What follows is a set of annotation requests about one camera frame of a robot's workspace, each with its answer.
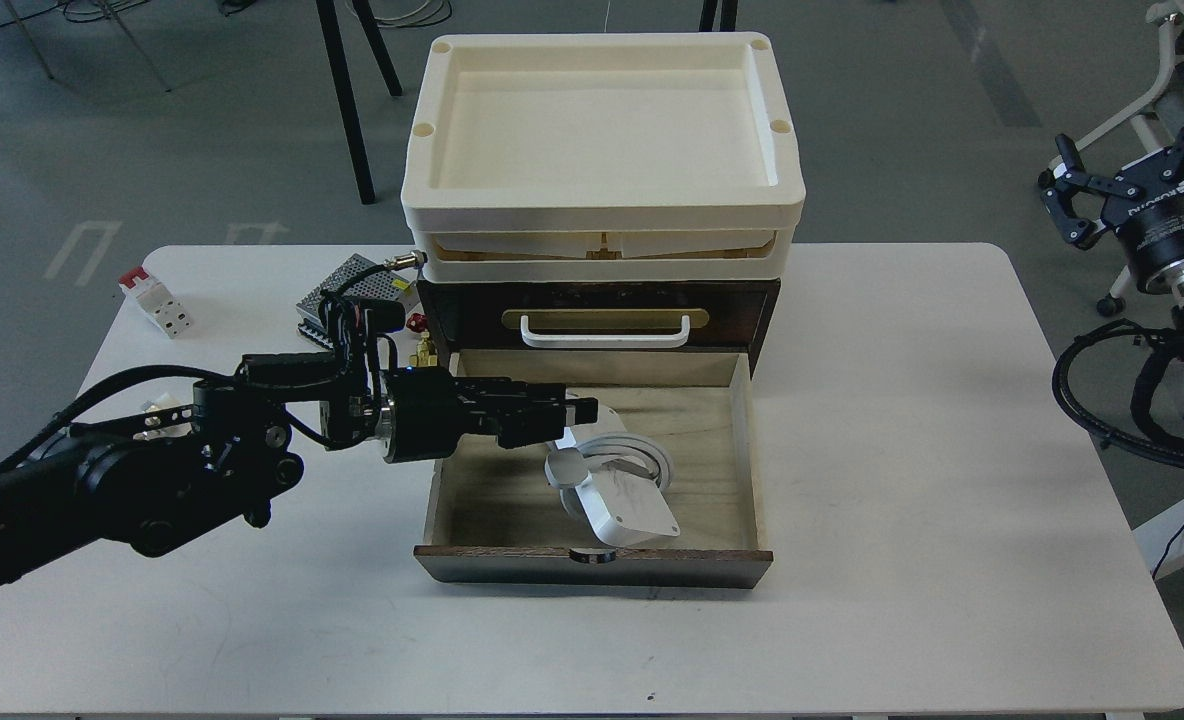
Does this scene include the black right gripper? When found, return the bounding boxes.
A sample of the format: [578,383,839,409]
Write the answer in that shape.
[1040,62,1184,301]

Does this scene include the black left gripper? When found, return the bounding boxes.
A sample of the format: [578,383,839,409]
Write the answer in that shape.
[382,366,598,464]

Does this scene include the white charger with cable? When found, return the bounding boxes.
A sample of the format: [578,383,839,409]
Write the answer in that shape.
[543,404,680,547]

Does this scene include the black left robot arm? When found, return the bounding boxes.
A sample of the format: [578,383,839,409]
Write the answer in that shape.
[0,252,598,587]

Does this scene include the dark wooden cabinet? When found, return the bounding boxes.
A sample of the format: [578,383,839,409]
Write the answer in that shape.
[417,279,781,386]

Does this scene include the open wooden drawer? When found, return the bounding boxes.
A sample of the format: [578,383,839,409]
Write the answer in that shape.
[414,348,774,589]

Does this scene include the white office chair base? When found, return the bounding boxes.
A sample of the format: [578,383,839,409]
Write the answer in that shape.
[1040,1,1184,332]

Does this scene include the metal mesh power supply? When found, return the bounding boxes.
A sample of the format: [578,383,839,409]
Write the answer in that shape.
[296,253,420,351]

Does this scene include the cream plastic stacked tray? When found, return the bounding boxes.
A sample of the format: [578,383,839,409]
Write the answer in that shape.
[401,32,807,284]

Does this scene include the metal fitting white caps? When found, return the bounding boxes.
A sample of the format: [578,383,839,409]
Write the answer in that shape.
[131,393,191,439]

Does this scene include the black table leg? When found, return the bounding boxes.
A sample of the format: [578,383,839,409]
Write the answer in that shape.
[316,1,404,205]

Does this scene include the white drawer handle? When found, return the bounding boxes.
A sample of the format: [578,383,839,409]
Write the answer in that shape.
[520,314,691,351]

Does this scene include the brass valve red handle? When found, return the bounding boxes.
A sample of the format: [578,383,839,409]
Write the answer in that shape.
[405,313,438,368]

